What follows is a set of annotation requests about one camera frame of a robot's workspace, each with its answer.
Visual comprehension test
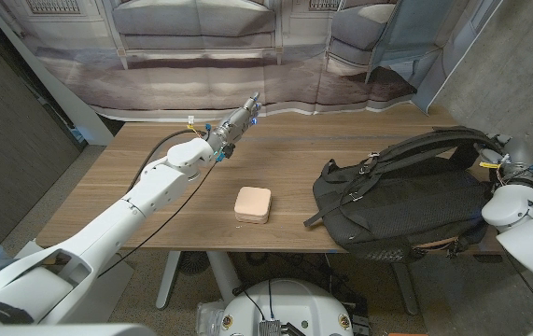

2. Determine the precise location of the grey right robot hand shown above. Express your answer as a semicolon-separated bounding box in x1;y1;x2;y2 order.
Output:
478;133;533;189

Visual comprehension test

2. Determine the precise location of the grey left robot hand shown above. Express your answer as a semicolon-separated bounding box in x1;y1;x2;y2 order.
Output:
207;91;262;162

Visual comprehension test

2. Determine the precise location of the black backpack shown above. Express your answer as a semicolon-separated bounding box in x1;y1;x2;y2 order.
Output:
302;125;506;265

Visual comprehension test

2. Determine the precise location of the printed room backdrop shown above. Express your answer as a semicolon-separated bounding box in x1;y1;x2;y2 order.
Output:
0;0;505;123

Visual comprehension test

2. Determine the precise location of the peach square foam block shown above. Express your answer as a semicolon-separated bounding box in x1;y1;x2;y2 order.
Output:
233;186;273;225

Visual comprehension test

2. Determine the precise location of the dark round floor object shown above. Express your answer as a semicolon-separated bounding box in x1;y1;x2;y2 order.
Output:
176;251;211;276

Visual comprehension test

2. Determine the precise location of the white table leg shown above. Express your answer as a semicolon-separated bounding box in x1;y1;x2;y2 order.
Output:
155;250;245;312

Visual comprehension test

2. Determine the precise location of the grey table leg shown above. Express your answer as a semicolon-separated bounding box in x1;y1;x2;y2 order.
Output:
390;260;420;316

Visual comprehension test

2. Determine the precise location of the white robot torso base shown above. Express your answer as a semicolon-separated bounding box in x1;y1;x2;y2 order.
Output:
218;278;355;336

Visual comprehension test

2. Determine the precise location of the clear plastic bag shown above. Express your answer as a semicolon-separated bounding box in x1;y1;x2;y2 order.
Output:
195;301;228;336

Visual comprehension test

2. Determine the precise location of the dark door panel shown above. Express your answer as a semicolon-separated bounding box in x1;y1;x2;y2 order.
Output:
0;8;85;244

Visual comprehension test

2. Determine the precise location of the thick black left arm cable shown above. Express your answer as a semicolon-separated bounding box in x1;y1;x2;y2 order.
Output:
127;129;212;193

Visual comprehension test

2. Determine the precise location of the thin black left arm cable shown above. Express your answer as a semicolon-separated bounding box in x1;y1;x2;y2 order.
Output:
96;161;219;280

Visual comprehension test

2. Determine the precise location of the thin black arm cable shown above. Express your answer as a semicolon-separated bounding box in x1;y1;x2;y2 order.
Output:
502;248;533;324
96;161;219;280

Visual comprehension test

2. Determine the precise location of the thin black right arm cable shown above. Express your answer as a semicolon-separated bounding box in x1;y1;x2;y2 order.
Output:
502;248;533;324

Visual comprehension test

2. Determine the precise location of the white backdrop stand post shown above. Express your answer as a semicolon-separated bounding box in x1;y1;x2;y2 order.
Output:
0;0;115;147

